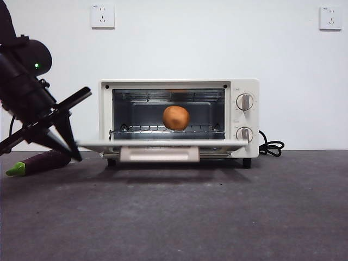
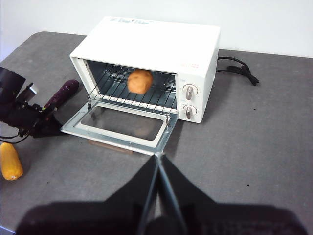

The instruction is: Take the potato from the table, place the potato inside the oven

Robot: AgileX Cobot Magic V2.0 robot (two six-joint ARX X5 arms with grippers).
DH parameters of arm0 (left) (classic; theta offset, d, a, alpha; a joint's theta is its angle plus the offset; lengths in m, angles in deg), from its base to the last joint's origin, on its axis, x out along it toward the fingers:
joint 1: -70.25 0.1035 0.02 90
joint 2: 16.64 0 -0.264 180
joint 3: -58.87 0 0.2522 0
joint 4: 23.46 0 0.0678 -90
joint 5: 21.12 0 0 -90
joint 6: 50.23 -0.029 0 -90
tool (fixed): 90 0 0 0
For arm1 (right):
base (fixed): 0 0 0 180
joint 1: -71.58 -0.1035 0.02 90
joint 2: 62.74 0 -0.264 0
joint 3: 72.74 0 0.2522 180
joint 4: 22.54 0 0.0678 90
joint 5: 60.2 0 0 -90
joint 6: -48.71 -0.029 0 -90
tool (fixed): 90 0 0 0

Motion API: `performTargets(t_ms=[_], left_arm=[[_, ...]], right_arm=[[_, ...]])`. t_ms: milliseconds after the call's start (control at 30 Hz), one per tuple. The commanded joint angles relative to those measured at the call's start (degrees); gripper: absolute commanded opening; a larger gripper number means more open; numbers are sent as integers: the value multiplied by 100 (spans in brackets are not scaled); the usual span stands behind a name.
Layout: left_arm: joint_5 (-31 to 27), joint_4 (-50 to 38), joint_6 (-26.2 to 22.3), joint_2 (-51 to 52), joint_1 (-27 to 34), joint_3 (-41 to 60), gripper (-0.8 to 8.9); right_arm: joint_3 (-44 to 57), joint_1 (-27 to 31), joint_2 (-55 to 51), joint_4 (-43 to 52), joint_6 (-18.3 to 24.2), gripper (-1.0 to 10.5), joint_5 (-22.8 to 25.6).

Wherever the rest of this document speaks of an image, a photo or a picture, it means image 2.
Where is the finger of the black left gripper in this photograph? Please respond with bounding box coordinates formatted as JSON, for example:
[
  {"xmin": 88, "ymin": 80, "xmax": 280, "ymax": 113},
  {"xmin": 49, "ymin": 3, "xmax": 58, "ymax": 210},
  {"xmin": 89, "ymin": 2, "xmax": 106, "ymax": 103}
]
[
  {"xmin": 39, "ymin": 115, "xmax": 62, "ymax": 130},
  {"xmin": 31, "ymin": 127, "xmax": 62, "ymax": 138}
]

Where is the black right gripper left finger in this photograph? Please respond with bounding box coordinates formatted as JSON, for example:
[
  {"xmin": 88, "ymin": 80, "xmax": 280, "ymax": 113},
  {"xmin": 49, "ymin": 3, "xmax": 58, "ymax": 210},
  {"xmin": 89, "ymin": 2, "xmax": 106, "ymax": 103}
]
[{"xmin": 16, "ymin": 154, "xmax": 159, "ymax": 235}]

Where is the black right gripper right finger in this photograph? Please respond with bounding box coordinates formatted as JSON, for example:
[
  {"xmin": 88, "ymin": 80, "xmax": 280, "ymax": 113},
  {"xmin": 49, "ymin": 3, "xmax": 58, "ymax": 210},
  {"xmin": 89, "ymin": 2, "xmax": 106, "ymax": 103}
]
[{"xmin": 160, "ymin": 154, "xmax": 309, "ymax": 235}]

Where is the oven door with beige handle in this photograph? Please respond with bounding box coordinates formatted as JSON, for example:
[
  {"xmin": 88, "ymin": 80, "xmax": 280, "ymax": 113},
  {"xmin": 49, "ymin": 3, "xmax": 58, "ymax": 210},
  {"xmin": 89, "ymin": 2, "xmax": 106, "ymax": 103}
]
[{"xmin": 60, "ymin": 101, "xmax": 179, "ymax": 156}]

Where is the brown potato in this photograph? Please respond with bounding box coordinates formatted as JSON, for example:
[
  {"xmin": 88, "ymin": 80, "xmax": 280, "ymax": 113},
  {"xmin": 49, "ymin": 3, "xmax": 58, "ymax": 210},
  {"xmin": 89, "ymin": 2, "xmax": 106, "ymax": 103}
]
[{"xmin": 127, "ymin": 69, "xmax": 154, "ymax": 94}]

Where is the white toaster oven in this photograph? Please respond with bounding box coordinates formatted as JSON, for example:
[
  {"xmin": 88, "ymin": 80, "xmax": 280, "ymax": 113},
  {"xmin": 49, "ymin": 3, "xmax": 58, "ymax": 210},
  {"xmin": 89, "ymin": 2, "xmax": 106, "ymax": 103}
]
[{"xmin": 60, "ymin": 16, "xmax": 221, "ymax": 156}]

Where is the beige oven knob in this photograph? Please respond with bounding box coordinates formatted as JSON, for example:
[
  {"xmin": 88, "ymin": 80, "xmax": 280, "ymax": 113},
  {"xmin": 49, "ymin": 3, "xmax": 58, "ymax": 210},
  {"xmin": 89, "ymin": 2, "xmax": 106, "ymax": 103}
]
[
  {"xmin": 182, "ymin": 104, "xmax": 198, "ymax": 120},
  {"xmin": 182, "ymin": 84, "xmax": 199, "ymax": 101}
]

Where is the purple toy eggplant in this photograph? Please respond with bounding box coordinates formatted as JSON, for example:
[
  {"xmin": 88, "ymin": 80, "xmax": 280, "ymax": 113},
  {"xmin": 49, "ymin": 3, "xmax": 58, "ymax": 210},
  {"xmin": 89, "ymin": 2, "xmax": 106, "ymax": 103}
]
[{"xmin": 43, "ymin": 79, "xmax": 80, "ymax": 112}]

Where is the yellow corn cob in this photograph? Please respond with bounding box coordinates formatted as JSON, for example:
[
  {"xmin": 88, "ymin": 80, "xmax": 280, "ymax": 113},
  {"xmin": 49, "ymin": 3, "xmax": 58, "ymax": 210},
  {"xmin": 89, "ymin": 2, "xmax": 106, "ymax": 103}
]
[{"xmin": 0, "ymin": 142, "xmax": 24, "ymax": 181}]

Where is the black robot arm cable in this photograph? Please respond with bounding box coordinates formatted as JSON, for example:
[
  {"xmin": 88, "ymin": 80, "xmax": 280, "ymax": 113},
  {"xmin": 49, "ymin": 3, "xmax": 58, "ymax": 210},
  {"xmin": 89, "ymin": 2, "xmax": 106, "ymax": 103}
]
[{"xmin": 0, "ymin": 133, "xmax": 30, "ymax": 144}]

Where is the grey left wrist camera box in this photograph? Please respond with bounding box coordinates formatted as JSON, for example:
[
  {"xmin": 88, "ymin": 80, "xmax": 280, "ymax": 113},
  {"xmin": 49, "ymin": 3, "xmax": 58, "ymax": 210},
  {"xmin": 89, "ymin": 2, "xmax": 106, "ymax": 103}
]
[{"xmin": 23, "ymin": 82, "xmax": 40, "ymax": 99}]

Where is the metal wire oven rack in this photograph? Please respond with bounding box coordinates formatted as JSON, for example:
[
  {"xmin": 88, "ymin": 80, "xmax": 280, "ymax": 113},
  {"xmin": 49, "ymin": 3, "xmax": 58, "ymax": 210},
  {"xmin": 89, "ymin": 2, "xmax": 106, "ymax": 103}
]
[{"xmin": 88, "ymin": 69, "xmax": 178, "ymax": 115}]

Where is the black oven power cable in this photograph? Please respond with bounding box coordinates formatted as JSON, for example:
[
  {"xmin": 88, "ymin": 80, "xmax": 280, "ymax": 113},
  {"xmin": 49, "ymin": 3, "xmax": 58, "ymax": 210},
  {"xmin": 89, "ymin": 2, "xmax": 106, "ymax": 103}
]
[{"xmin": 216, "ymin": 56, "xmax": 260, "ymax": 86}]

